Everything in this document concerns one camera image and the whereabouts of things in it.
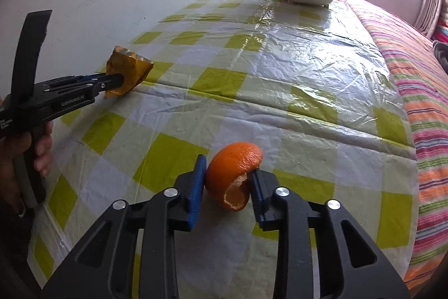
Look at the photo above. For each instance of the pink striped curtain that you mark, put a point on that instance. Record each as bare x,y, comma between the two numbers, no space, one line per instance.
428,8

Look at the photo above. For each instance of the person's left hand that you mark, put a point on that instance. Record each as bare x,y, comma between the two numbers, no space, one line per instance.
43,148

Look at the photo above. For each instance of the striped bedsheet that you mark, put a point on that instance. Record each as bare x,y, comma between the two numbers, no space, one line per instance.
420,110

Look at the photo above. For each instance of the orange peel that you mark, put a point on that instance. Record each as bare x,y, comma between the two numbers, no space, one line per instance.
231,162

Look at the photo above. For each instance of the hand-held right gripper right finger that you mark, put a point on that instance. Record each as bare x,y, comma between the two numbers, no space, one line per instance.
256,204

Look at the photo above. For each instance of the brown wrapper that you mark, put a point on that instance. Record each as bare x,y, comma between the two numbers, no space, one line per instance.
133,67

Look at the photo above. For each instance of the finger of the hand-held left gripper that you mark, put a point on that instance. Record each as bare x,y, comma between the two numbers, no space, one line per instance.
112,83
89,77

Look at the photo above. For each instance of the grey blanket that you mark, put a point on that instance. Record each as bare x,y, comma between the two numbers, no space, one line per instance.
441,57

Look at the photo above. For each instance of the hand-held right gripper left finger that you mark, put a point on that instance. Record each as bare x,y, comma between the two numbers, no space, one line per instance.
196,194

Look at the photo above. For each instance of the person's dark clothing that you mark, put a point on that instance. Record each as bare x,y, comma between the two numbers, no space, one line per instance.
14,239

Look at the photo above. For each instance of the stack of folded quilts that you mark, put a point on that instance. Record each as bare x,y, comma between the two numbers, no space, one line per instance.
442,18

